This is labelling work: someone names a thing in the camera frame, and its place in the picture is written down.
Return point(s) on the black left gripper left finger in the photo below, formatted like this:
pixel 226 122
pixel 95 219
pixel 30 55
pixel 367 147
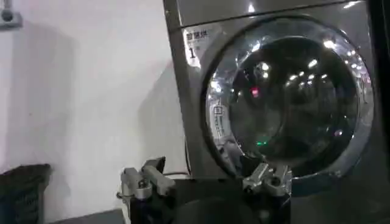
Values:
pixel 152 179

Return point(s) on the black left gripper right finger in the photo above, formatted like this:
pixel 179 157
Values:
pixel 268 179

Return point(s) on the round glass dryer door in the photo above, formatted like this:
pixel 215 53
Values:
pixel 286 97

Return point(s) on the grey dryer cabinet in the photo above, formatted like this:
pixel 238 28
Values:
pixel 195 91

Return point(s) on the black laundry basket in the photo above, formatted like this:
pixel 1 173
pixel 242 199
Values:
pixel 22 194

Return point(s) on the white label sticker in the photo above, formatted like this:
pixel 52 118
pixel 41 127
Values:
pixel 196 45

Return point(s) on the grey wall-mounted box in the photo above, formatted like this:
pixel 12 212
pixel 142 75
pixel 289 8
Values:
pixel 9 16

